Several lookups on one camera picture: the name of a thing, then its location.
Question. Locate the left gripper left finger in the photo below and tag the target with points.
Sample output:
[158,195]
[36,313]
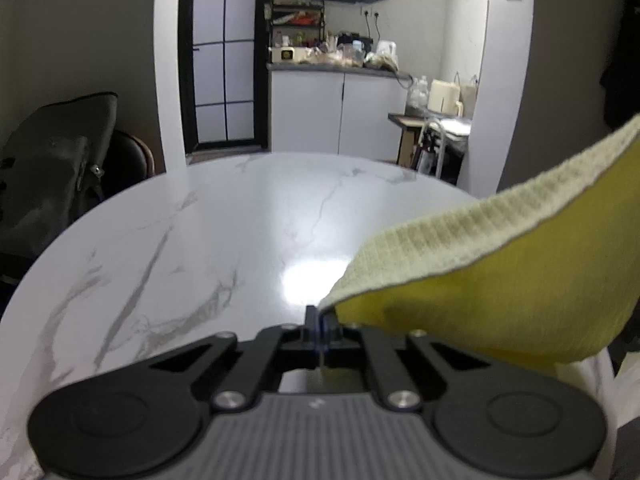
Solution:
[230,376]

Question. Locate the clear plastic bottle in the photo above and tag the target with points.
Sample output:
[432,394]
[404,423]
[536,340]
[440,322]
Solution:
[417,97]

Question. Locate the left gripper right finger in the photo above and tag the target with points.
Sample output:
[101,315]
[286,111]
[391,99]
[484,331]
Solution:
[408,373]

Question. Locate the white kitchen base cabinet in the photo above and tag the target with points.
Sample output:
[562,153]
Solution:
[338,110]

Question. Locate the dark wooden chair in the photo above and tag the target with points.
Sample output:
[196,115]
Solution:
[137,157]

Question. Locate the yellow waffle towel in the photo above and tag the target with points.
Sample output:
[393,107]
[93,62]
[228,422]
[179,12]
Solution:
[541,274]

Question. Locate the white electric kettle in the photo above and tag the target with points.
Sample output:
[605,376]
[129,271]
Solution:
[388,50]

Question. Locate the black framed glass door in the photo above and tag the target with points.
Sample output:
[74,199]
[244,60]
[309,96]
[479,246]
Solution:
[223,74]

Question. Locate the small wooden side table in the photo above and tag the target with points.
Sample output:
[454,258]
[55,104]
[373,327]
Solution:
[434,145]

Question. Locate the black backpack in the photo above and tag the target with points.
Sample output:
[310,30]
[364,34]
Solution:
[51,168]

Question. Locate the cream water boiler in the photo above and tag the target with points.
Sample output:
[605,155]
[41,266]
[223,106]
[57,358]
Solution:
[445,98]

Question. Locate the black spice rack shelf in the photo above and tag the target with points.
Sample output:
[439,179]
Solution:
[296,23]

